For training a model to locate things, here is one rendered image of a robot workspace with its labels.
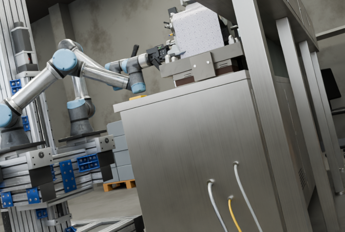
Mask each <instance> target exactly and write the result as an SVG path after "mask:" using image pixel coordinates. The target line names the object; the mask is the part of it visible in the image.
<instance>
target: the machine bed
mask: <svg viewBox="0 0 345 232"><path fill-rule="evenodd" d="M245 79H250V80H251V77H250V73H249V70H241V71H237V72H234V73H230V74H226V75H222V76H219V77H216V78H212V79H208V80H205V81H200V82H197V83H193V84H189V85H186V86H182V87H178V88H175V89H171V90H167V91H163V92H159V93H155V94H152V95H148V96H144V97H142V98H138V99H134V100H130V101H127V102H123V103H119V104H115V105H113V108H114V112H115V113H119V112H121V111H125V110H129V109H133V108H137V107H141V106H144V105H148V104H152V103H156V102H160V101H164V100H168V99H172V98H176V97H179V96H182V95H186V94H190V93H194V92H198V91H202V90H206V89H210V88H214V87H218V86H221V85H225V84H229V83H233V82H237V81H241V80H245ZM275 79H276V82H280V83H289V84H290V83H291V82H290V79H289V78H284V77H280V76H275Z"/></svg>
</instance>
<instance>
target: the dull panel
mask: <svg viewBox="0 0 345 232"><path fill-rule="evenodd" d="M265 38H266V43H267V47H268V50H269V54H270V58H271V62H272V66H273V71H274V75H275V76H280V77H284V78H289V74H288V70H287V67H286V63H285V59H284V55H283V51H282V47H280V46H279V45H277V44H276V43H274V42H273V41H271V40H270V39H268V38H267V37H265Z"/></svg>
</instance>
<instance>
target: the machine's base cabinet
mask: <svg viewBox="0 0 345 232"><path fill-rule="evenodd" d="M276 83H277V87H278V91H279V95H280V99H281V103H282V108H283V112H284V116H285V120H286V124H287V129H288V132H289V136H290V140H291V144H292V149H293V153H294V157H295V161H296V165H297V169H298V173H299V177H300V182H301V186H302V190H303V194H304V198H305V202H306V206H307V208H308V205H309V202H310V199H311V196H312V193H313V190H314V187H315V180H314V176H313V172H312V168H311V164H310V160H309V156H308V152H307V148H306V144H305V140H304V136H303V132H302V128H301V124H300V120H299V115H298V111H297V107H296V103H295V99H294V95H293V91H292V87H291V84H289V83H280V82H276ZM120 114H121V119H122V124H123V128H124V133H125V138H126V142H127V147H128V152H129V156H130V161H131V165H132V170H133V175H134V178H135V183H136V188H137V192H138V197H139V201H140V206H141V211H142V216H143V220H144V225H145V229H146V232H224V230H223V228H222V226H221V224H220V222H219V220H218V217H217V215H216V213H215V211H214V208H213V206H212V203H211V201H210V198H209V194H208V186H207V181H208V180H213V182H214V184H213V186H212V193H213V196H214V199H215V202H216V205H217V208H218V210H219V212H220V214H221V216H222V219H223V221H224V223H225V225H226V227H227V229H228V231H229V232H239V231H238V229H237V227H236V225H235V223H234V221H233V218H232V215H231V213H230V210H229V206H228V201H227V198H228V197H232V198H233V200H232V201H231V209H232V212H233V215H234V217H235V219H236V221H237V224H238V226H239V227H240V229H241V231H242V232H260V231H259V229H258V226H257V224H256V222H255V220H254V218H253V215H252V213H251V211H250V209H249V207H248V205H247V203H246V201H245V198H244V196H243V194H242V192H241V189H240V187H239V184H238V182H237V179H236V175H235V171H234V167H233V163H234V162H238V164H239V165H238V167H237V172H238V176H239V179H240V182H241V185H242V187H243V190H244V192H245V194H246V196H247V198H248V201H249V203H250V205H251V207H252V209H253V211H254V213H255V215H256V218H257V220H258V222H259V224H260V226H261V229H262V231H263V232H288V231H287V228H286V224H285V220H284V216H283V211H282V207H281V203H280V199H279V195H278V190H277V186H276V182H275V178H274V173H273V169H272V165H271V161H270V156H269V152H268V149H267V145H266V141H265V136H264V132H263V128H262V124H261V120H260V115H259V111H258V107H257V103H256V98H255V94H254V90H253V86H252V81H251V80H250V79H245V80H241V81H237V82H233V83H229V84H225V85H221V86H218V87H214V88H210V89H206V90H202V91H198V92H194V93H190V94H186V95H182V96H179V97H176V98H172V99H168V100H164V101H160V102H156V103H152V104H148V105H144V106H141V107H137V108H133V109H129V110H125V111H121V112H120Z"/></svg>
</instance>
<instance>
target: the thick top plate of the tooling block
mask: <svg viewBox="0 0 345 232"><path fill-rule="evenodd" d="M208 52H211V53H212V57H213V61H214V63H217V62H221V61H224V60H228V59H233V60H237V59H238V58H241V59H242V60H244V59H246V57H245V53H244V49H243V45H242V42H236V43H233V44H230V45H226V46H223V47H219V48H216V49H213V50H209V51H206V52H202V53H199V54H196V55H192V56H189V57H186V58H183V59H180V60H176V61H173V62H170V63H166V64H163V65H160V66H159V69H160V73H161V78H168V79H173V75H174V74H178V73H181V72H185V71H189V70H192V67H191V63H190V59H189V58H190V57H194V56H198V55H201V54H204V53H208Z"/></svg>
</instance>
